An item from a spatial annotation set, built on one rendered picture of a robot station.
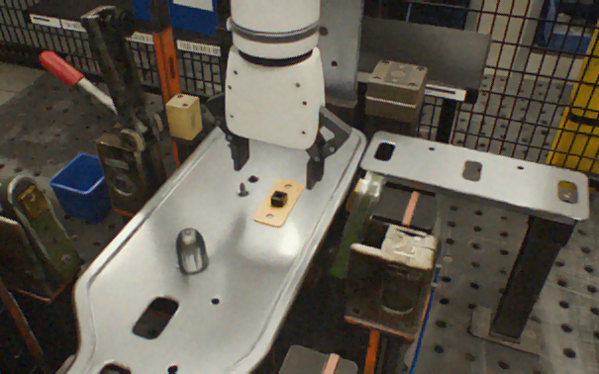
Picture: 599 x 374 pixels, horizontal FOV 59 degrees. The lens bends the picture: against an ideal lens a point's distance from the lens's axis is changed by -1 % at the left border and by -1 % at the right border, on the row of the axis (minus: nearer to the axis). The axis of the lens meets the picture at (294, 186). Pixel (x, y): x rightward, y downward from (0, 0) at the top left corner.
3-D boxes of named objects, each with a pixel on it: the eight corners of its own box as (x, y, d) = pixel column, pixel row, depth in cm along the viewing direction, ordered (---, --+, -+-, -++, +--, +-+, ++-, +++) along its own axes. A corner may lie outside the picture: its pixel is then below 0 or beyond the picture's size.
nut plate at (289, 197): (280, 229, 63) (280, 221, 62) (250, 221, 64) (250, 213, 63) (305, 186, 69) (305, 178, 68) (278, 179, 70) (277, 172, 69)
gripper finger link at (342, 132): (282, 93, 56) (279, 137, 59) (353, 112, 54) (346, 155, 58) (286, 88, 57) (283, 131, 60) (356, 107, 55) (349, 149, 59)
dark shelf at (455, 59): (475, 106, 84) (479, 89, 82) (25, 24, 109) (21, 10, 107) (489, 49, 100) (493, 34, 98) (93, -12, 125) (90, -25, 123)
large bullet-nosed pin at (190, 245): (201, 286, 58) (193, 244, 54) (175, 278, 59) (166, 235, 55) (214, 266, 61) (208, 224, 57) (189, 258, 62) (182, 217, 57)
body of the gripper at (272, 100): (211, 43, 51) (220, 139, 59) (311, 61, 49) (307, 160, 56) (245, 15, 57) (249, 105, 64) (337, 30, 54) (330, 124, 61)
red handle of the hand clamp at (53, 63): (139, 138, 66) (33, 55, 64) (133, 147, 67) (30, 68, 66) (156, 121, 69) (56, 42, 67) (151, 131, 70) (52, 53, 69)
